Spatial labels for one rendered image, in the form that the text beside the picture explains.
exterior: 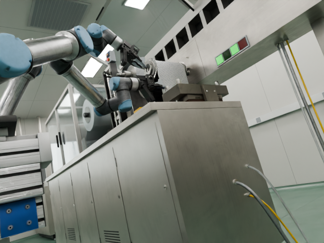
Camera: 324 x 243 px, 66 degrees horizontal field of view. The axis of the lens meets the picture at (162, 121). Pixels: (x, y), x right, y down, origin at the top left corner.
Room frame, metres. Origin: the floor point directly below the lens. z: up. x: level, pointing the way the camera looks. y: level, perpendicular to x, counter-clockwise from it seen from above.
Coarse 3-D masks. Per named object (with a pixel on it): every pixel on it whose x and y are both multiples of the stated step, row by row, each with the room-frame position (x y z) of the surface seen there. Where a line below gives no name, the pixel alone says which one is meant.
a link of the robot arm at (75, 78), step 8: (56, 64) 1.00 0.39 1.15; (64, 64) 1.01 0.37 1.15; (72, 64) 1.06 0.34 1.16; (56, 72) 1.05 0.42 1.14; (64, 72) 1.05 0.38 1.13; (72, 72) 1.08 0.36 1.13; (80, 72) 1.12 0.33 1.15; (72, 80) 1.10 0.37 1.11; (80, 80) 1.12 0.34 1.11; (80, 88) 1.15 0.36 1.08; (88, 88) 1.17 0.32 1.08; (88, 96) 1.20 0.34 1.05; (96, 96) 1.22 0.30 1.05; (96, 104) 1.26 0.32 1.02; (104, 104) 1.28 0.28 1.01; (96, 112) 1.32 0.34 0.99; (104, 112) 1.31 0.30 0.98
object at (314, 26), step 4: (320, 20) 1.15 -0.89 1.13; (312, 24) 1.18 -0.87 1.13; (316, 24) 1.16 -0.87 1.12; (320, 24) 1.15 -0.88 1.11; (312, 28) 1.18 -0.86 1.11; (316, 28) 1.17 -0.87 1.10; (320, 28) 1.16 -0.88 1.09; (316, 32) 1.18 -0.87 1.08; (320, 32) 1.16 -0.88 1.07; (316, 36) 1.18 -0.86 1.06; (320, 36) 1.17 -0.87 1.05; (320, 40) 1.17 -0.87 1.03; (320, 44) 1.18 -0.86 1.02
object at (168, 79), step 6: (162, 72) 1.48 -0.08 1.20; (168, 72) 1.51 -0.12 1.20; (162, 78) 1.47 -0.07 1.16; (168, 78) 1.50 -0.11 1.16; (174, 78) 1.53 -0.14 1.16; (180, 78) 1.56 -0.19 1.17; (186, 78) 1.59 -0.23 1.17; (168, 84) 1.49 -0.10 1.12; (174, 84) 1.52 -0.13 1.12; (162, 90) 1.46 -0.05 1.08
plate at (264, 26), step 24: (240, 0) 1.26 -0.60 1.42; (264, 0) 1.17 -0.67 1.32; (288, 0) 1.09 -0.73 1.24; (312, 0) 1.01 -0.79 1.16; (216, 24) 1.42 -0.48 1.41; (240, 24) 1.30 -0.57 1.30; (264, 24) 1.20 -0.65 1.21; (288, 24) 1.13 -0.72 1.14; (192, 48) 1.61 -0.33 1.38; (216, 48) 1.46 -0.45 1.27; (264, 48) 1.35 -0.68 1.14; (192, 72) 1.66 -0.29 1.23; (216, 72) 1.54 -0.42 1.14; (240, 72) 1.65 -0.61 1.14
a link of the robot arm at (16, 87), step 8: (32, 72) 1.24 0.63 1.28; (40, 72) 1.32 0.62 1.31; (16, 80) 1.21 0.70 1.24; (24, 80) 1.23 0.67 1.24; (32, 80) 1.28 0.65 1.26; (8, 88) 1.20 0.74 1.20; (16, 88) 1.21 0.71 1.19; (24, 88) 1.25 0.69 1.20; (8, 96) 1.20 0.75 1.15; (16, 96) 1.22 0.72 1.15; (0, 104) 1.19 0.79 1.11; (8, 104) 1.20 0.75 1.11; (16, 104) 1.24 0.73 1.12; (0, 112) 1.19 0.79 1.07; (8, 112) 1.21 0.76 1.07
